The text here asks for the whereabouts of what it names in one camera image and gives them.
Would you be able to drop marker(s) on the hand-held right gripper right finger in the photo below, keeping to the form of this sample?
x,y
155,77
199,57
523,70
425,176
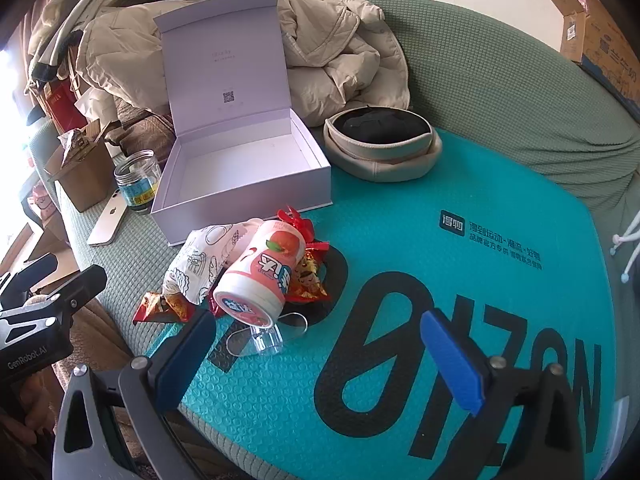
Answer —
x,y
450,365

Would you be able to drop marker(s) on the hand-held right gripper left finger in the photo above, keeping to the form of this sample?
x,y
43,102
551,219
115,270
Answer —
x,y
185,360

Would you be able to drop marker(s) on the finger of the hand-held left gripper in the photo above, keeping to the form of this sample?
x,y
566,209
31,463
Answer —
x,y
40,266
85,280

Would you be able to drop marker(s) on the red candy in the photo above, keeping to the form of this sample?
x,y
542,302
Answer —
x,y
160,307
305,280

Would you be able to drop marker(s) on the white printed bread packet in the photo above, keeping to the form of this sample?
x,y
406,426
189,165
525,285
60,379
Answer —
x,y
200,260

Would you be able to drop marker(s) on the pink gum bottle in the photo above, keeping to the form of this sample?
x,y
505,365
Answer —
x,y
260,275

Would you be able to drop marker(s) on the pale lavender gift box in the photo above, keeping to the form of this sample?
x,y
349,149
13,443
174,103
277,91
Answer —
x,y
240,180

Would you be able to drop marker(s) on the flat cardboard box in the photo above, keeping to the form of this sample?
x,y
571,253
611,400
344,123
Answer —
x,y
40,245

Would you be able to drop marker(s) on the pink printed bag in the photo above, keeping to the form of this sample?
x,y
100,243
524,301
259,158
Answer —
x,y
42,202

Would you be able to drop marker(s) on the white smartphone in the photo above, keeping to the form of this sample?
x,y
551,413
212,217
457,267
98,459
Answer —
x,y
107,220

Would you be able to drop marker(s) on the small brown cardboard box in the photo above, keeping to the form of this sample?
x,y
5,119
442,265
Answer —
x,y
80,180

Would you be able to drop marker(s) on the clear glass jar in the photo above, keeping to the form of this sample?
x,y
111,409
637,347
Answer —
x,y
137,185

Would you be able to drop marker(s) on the brown patterned snack packet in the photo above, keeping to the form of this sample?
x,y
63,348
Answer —
x,y
67,142

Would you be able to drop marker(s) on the teal bubble mailer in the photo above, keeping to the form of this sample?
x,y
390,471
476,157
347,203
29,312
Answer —
x,y
400,230

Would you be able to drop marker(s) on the brown woven cushion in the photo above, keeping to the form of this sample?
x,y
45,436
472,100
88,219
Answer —
x,y
145,135

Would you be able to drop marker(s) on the red paper bag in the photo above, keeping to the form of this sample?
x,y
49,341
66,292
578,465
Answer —
x,y
60,105

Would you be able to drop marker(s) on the white plastic bag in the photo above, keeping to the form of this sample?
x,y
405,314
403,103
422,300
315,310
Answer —
x,y
95,102

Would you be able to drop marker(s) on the beige cap black lining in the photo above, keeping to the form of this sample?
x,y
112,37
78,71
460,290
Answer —
x,y
380,167

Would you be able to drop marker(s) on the white drying rack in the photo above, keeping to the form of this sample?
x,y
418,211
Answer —
x,y
625,245

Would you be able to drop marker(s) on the white jacket black trim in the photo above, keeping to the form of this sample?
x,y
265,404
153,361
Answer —
x,y
75,10

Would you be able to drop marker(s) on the green covered sofa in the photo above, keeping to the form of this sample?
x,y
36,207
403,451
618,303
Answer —
x,y
500,85

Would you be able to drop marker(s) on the beige puffer jacket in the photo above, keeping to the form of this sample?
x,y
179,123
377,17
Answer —
x,y
330,60

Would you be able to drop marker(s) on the cardboard box blue print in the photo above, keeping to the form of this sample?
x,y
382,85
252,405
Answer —
x,y
595,35

